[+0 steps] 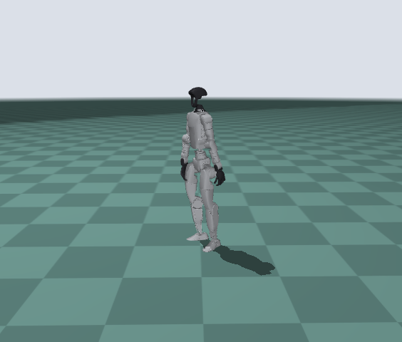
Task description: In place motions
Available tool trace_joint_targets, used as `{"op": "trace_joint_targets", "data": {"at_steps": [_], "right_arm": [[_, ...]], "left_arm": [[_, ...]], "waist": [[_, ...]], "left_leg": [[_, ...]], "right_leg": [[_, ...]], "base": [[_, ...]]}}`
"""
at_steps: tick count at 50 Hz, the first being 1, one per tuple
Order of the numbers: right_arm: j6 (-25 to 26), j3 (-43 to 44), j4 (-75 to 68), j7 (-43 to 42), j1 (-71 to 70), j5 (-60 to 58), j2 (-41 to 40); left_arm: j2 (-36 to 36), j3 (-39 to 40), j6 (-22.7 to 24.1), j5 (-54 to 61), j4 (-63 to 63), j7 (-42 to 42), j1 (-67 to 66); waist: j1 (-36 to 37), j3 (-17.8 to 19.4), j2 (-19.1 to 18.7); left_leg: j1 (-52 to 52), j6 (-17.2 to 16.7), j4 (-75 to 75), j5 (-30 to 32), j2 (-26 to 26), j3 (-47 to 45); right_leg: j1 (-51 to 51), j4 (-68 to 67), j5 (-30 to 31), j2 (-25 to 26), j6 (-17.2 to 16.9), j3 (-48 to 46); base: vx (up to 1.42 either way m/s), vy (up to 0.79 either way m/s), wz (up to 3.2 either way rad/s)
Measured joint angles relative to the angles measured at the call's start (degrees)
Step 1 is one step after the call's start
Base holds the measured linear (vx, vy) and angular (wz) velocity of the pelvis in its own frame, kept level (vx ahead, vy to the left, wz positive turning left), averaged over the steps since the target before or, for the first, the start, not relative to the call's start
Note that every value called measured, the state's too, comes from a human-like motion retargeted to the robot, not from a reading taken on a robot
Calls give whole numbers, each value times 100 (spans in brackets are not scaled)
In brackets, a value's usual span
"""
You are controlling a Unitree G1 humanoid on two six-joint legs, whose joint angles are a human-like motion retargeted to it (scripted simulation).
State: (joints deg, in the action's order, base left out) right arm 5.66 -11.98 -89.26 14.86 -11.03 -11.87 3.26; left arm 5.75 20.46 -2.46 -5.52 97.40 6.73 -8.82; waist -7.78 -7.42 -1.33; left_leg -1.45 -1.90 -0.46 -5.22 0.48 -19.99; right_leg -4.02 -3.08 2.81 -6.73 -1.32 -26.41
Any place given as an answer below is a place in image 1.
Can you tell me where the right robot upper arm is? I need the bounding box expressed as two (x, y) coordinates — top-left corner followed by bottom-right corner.
(182, 112), (191, 143)

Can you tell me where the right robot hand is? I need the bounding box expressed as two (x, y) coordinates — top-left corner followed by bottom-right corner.
(180, 158), (188, 180)

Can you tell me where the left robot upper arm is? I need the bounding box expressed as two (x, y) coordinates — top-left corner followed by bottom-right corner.
(200, 113), (215, 149)

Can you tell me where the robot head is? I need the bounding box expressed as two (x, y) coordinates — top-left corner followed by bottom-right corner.
(189, 87), (207, 113)

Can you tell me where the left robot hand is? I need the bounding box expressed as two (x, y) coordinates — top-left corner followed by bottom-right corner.
(214, 165), (225, 186)

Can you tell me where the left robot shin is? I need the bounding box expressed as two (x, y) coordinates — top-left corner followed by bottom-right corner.
(205, 204), (219, 243)

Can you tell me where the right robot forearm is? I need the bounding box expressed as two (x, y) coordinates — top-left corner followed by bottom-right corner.
(180, 142), (190, 163)

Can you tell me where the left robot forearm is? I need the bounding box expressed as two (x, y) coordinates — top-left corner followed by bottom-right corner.
(209, 140), (222, 169)

